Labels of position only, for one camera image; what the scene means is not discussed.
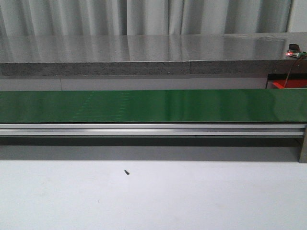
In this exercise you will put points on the grey stone counter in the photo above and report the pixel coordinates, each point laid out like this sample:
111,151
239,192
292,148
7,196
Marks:
72,55

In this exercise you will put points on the green conveyor belt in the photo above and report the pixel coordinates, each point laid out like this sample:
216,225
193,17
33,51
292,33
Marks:
159,106

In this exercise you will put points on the red plastic tray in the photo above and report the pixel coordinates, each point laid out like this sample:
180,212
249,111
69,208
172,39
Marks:
292,84

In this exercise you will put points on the small green circuit board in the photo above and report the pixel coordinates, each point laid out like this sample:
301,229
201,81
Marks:
295,54

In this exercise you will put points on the small black sensor module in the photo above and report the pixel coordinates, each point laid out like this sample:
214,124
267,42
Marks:
294,48

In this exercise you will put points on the white curtain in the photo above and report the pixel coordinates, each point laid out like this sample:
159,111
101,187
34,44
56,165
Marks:
142,17

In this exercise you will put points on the aluminium conveyor frame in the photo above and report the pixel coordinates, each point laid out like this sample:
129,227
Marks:
155,142

